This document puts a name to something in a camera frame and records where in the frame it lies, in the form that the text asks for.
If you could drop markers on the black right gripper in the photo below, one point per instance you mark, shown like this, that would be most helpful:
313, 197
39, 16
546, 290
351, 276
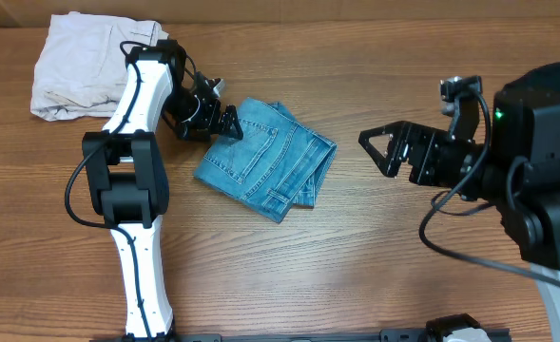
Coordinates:
409, 138

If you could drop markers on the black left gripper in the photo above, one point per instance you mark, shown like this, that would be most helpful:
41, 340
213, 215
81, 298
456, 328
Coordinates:
209, 123

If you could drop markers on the light blue denim jeans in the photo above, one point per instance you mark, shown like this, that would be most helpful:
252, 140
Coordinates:
278, 163

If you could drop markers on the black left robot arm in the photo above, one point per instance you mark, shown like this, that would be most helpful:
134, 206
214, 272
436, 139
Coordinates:
126, 178

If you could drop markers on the folded beige trousers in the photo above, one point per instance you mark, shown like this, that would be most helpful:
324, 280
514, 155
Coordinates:
81, 71

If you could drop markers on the black garment with white tag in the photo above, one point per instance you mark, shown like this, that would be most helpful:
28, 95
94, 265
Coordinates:
545, 77

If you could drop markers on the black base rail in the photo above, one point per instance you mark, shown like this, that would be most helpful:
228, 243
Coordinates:
385, 335

